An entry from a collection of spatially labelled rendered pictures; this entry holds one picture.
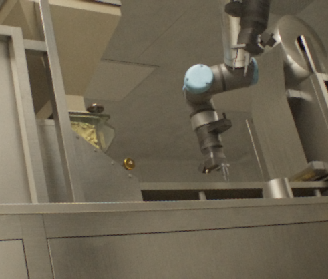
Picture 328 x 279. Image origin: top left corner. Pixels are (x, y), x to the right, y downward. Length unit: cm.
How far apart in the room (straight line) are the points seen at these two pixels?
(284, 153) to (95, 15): 91
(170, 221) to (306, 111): 110
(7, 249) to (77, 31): 84
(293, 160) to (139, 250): 111
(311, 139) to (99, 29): 92
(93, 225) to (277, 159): 121
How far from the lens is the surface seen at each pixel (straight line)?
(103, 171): 171
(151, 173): 686
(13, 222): 125
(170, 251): 141
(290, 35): 264
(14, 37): 167
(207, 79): 201
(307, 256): 171
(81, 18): 189
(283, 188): 186
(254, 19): 169
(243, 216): 159
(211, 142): 208
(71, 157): 158
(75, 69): 186
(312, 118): 239
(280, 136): 241
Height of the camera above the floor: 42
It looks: 21 degrees up
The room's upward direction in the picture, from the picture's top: 13 degrees counter-clockwise
